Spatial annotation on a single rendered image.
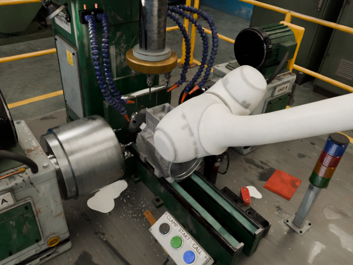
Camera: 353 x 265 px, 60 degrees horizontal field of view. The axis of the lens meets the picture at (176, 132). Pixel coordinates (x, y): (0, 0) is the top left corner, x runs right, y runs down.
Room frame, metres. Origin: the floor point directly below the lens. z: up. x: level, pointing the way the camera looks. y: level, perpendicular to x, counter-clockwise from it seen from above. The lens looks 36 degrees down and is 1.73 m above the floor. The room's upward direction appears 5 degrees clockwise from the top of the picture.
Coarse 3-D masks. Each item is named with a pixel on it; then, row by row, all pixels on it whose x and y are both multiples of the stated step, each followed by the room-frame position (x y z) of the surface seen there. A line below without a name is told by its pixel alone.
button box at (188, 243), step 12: (168, 216) 0.53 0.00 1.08; (156, 228) 0.50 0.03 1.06; (180, 228) 0.49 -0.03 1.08; (168, 240) 0.47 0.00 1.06; (192, 240) 0.46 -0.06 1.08; (168, 252) 0.44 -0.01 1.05; (180, 252) 0.44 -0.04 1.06; (204, 252) 0.43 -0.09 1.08; (180, 264) 0.41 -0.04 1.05; (192, 264) 0.41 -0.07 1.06; (204, 264) 0.41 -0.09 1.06
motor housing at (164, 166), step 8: (152, 136) 0.89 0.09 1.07; (152, 144) 0.85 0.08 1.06; (144, 152) 0.88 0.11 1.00; (152, 152) 0.84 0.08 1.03; (152, 160) 0.84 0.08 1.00; (160, 160) 0.80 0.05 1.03; (168, 160) 0.78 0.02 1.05; (192, 160) 0.89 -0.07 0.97; (200, 160) 0.87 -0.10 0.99; (160, 168) 0.80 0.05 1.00; (168, 168) 0.78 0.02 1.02; (176, 168) 0.87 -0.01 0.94; (184, 168) 0.87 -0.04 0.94; (192, 168) 0.86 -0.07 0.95; (168, 176) 0.78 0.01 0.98; (176, 176) 0.82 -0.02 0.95; (184, 176) 0.83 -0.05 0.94
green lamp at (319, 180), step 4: (312, 172) 0.78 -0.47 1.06; (312, 176) 0.77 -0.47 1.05; (316, 176) 0.76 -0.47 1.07; (320, 176) 0.75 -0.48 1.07; (312, 180) 0.76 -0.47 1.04; (316, 180) 0.75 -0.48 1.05; (320, 180) 0.74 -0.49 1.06; (324, 180) 0.74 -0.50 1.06; (328, 180) 0.75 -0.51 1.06; (316, 184) 0.75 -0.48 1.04; (320, 184) 0.74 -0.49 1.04; (324, 184) 0.74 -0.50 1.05
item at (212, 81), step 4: (208, 80) 1.21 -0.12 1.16; (212, 80) 1.21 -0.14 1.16; (216, 80) 1.21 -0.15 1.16; (204, 84) 1.16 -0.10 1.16; (208, 84) 1.16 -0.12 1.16; (212, 84) 1.16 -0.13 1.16; (184, 88) 1.19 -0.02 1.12; (192, 88) 1.15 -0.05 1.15; (200, 88) 1.12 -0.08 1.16; (204, 88) 1.12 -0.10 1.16; (196, 92) 1.13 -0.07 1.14; (200, 92) 1.11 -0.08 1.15; (180, 96) 1.20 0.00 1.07; (188, 96) 1.16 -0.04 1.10; (192, 96) 1.14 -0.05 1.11; (180, 100) 1.20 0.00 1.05; (184, 100) 1.17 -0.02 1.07; (180, 104) 1.20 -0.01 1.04
